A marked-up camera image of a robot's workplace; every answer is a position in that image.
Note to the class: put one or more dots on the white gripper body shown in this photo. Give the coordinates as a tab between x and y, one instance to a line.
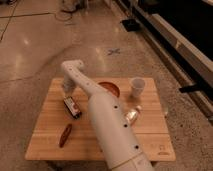
68	85

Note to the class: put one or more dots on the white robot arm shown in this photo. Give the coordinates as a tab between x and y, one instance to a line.
120	147

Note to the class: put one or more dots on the orange bowl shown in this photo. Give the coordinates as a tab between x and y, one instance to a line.
111	87

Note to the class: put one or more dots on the wooden table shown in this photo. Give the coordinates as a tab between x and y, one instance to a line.
150	127

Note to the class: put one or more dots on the red brown sausage toy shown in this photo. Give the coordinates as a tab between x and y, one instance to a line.
65	135

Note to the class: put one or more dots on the translucent plastic cup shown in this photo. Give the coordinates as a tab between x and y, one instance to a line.
137	86

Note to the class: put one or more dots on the clear plastic bottle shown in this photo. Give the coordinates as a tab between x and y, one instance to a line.
132	115

